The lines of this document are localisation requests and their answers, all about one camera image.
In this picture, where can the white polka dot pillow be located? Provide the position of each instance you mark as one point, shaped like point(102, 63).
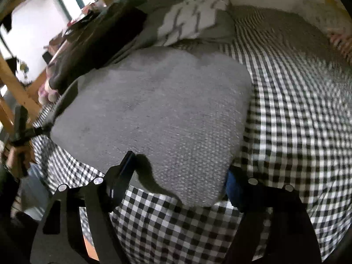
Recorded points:
point(327, 13)

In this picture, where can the pink plush toy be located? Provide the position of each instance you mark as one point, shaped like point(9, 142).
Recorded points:
point(48, 90)

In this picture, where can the wooden bunk bed frame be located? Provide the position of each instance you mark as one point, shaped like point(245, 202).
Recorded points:
point(16, 88)

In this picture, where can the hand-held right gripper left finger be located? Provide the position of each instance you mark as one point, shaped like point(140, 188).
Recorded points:
point(122, 174)

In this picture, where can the red white striped pillow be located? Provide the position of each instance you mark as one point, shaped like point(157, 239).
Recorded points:
point(342, 45)

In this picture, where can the black white checkered bed sheet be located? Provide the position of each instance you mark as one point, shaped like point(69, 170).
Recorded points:
point(297, 132)

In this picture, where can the dark folded clothes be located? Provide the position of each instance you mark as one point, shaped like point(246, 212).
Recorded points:
point(101, 35)

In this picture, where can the clutter on desk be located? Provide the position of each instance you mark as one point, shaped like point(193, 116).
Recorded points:
point(82, 16)

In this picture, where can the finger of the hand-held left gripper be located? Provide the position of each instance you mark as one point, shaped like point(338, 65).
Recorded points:
point(66, 101)

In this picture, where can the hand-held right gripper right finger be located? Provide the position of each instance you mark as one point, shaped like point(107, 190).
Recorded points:
point(233, 191)

